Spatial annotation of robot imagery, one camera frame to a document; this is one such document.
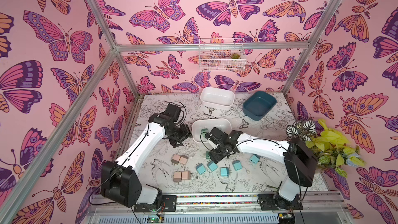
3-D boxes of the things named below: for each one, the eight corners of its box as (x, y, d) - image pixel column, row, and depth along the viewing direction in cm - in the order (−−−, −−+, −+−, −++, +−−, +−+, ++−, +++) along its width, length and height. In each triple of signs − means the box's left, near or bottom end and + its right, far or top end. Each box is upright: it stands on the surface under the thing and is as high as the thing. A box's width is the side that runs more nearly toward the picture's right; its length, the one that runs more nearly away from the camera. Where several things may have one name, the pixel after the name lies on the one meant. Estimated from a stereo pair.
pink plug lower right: (181, 179, 83) (181, 178, 81) (182, 172, 85) (181, 170, 84) (190, 179, 83) (190, 178, 81) (190, 172, 85) (190, 170, 83)
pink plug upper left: (171, 165, 88) (170, 163, 86) (172, 156, 91) (171, 154, 89) (179, 165, 88) (178, 163, 86) (180, 156, 91) (179, 154, 89)
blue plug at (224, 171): (220, 176, 84) (221, 175, 82) (220, 168, 86) (220, 167, 84) (229, 176, 84) (229, 175, 82) (228, 168, 86) (228, 167, 84)
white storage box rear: (200, 111, 113) (200, 105, 108) (200, 91, 126) (200, 85, 121) (235, 110, 113) (237, 105, 108) (232, 91, 126) (233, 85, 121)
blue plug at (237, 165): (235, 171, 86) (235, 169, 84) (231, 162, 89) (232, 160, 87) (242, 169, 86) (243, 167, 85) (238, 160, 89) (239, 158, 88)
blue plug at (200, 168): (200, 175, 84) (200, 174, 82) (194, 166, 87) (194, 165, 85) (206, 170, 86) (206, 169, 84) (200, 162, 89) (200, 161, 87)
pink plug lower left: (173, 184, 82) (172, 183, 80) (174, 172, 85) (174, 171, 83) (181, 184, 82) (180, 183, 80) (182, 172, 85) (181, 171, 83)
